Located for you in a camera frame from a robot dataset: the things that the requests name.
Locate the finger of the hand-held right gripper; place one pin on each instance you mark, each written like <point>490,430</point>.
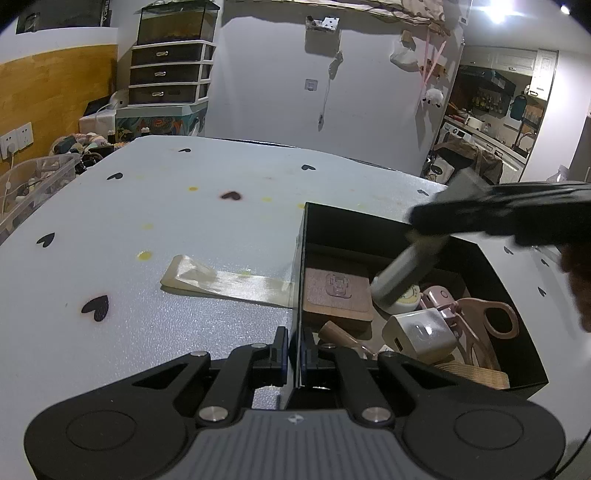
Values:
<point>457,217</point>

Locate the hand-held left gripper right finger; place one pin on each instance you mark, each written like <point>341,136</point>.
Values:
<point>304,357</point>

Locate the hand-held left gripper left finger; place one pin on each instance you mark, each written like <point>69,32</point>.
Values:
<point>282,355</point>

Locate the black cardboard box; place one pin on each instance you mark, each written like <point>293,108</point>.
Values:
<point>489,286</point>

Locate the pink scissors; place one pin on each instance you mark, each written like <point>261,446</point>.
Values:
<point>475,323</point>

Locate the white charger plug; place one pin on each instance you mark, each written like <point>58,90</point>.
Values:
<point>418,332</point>

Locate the oval wooden block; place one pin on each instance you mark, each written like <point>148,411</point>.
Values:
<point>475,371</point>

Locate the person's right hand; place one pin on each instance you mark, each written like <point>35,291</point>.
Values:
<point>579,281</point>

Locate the white bag with bear print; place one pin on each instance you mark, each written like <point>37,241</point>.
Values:
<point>438,171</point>

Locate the brown cloth covered chair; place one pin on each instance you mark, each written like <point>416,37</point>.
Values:
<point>466,157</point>

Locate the brown square coaster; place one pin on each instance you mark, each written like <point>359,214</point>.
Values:
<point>339,290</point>

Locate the white washing machine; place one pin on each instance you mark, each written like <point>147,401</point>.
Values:
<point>455,134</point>

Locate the pale round tin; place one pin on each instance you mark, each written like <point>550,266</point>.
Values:
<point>408,297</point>

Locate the translucent tape strip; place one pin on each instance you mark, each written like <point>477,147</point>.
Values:
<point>221,281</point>

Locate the teal bottle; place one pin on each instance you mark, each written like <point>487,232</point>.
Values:
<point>517,106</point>

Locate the white plush sheep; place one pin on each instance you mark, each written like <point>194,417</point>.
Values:
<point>434,97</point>

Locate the white kitchen cabinet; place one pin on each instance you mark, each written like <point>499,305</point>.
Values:
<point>544,74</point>

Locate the pink hanging ribbons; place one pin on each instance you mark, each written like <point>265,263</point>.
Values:
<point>433,60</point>

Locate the white hanging bag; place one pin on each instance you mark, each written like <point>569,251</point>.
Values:
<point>405,54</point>

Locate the white heart-print table cover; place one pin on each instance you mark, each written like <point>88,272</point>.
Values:
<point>161,230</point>

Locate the colourful painted cabinet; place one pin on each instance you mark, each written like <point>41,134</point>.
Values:
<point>159,121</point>

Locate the pile of plush toys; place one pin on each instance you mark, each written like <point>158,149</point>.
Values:
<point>78,144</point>

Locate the clear plastic storage bin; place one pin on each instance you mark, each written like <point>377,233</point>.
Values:
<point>32,189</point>

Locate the white drawer cabinet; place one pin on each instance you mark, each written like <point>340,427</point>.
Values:
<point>168,71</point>

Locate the glass fish tank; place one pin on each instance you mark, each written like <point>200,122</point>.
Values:
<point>178,21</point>

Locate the wall switch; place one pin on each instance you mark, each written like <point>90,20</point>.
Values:
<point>310,85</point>

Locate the white wall outlets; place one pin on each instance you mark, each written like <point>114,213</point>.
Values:
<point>16,138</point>

